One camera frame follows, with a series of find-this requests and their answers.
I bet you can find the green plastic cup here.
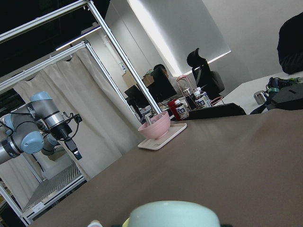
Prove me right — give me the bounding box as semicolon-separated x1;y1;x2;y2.
123;201;220;227

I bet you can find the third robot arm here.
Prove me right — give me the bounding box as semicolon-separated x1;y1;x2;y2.
0;91;82;163

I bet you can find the pink bowl of ice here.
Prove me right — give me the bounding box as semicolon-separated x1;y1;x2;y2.
138;111;170;139

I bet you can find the cream plastic tray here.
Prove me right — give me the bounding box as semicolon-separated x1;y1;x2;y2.
137;123;187;150

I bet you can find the beige curtain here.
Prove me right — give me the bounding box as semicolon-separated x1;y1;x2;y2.
13;49;143;209

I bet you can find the water bottle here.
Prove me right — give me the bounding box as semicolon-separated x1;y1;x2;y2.
196;87;212;107
194;91;208;108

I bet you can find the black office chair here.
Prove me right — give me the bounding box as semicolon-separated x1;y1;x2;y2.
187;48;225;100

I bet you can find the steel weight cylinder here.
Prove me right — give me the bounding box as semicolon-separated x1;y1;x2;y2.
253;90;267;105

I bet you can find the seated person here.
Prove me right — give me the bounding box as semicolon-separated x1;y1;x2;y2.
277;13;303;74

